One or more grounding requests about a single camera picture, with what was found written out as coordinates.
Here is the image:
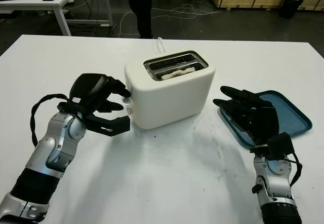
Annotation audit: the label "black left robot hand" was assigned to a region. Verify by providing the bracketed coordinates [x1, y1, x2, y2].
[69, 73, 131, 113]

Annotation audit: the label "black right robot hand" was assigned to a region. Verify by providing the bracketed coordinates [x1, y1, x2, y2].
[213, 86, 279, 148]

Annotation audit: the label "slice of bread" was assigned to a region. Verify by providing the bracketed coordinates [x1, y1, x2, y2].
[160, 65, 197, 81]

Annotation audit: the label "blue plastic tray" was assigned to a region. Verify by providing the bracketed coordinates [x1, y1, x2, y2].
[219, 90, 313, 151]

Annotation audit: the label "white two-slot toaster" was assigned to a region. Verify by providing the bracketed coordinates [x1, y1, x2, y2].
[124, 50, 217, 130]

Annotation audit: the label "white office desk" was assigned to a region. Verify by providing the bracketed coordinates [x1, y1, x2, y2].
[0, 0, 114, 36]

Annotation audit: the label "person light top black trousers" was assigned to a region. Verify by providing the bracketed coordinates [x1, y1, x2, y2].
[128, 0, 155, 39]

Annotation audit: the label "black trash bin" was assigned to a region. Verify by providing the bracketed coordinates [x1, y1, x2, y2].
[279, 0, 304, 19]

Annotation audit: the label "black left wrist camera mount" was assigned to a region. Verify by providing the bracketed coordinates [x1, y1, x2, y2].
[58, 102, 131, 137]

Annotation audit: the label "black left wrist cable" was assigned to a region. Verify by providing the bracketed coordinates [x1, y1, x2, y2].
[30, 94, 74, 143]

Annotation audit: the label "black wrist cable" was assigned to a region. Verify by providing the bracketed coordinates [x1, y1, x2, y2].
[283, 153, 303, 186]
[30, 94, 74, 143]

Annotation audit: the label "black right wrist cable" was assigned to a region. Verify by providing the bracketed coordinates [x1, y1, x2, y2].
[283, 153, 303, 186]

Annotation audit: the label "white toaster power cord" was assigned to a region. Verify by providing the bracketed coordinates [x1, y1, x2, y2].
[156, 38, 167, 54]

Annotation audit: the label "white floor cable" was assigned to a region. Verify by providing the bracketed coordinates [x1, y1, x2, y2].
[111, 3, 222, 39]

